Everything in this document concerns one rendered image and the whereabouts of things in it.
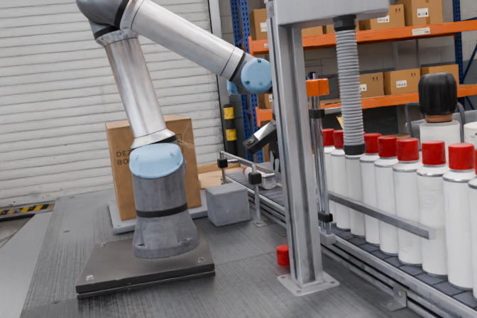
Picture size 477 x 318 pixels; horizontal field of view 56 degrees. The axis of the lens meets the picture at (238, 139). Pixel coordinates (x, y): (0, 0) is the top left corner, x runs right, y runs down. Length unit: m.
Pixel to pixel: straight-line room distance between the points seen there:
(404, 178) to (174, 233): 0.50
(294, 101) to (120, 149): 0.66
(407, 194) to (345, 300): 0.20
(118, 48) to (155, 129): 0.21
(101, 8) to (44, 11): 4.36
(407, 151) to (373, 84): 4.35
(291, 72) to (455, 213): 0.34
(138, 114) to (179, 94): 4.07
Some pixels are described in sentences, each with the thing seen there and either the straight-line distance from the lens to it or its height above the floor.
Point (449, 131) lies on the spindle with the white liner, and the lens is 1.11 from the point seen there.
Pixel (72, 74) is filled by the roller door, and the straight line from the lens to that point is 5.27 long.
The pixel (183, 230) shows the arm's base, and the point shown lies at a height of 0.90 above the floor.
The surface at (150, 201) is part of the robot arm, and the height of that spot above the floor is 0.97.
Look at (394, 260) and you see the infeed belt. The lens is 0.83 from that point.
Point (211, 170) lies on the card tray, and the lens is 2.00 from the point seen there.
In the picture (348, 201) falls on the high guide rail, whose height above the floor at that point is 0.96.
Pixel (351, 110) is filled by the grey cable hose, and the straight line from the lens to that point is 0.70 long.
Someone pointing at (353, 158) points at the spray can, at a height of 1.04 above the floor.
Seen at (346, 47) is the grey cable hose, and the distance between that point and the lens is 0.70.
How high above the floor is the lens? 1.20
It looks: 7 degrees down
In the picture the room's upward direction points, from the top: 6 degrees counter-clockwise
